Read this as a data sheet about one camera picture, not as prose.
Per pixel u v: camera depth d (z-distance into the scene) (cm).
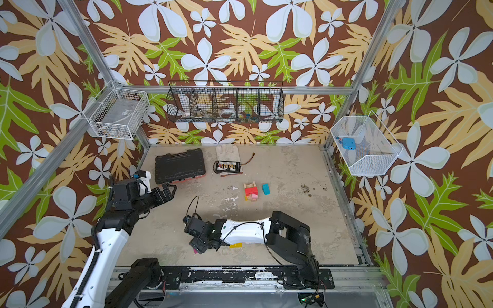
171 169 107
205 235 62
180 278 74
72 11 68
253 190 93
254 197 93
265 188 99
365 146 84
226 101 97
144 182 61
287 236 49
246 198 94
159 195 67
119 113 86
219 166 107
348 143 86
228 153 115
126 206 56
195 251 82
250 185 96
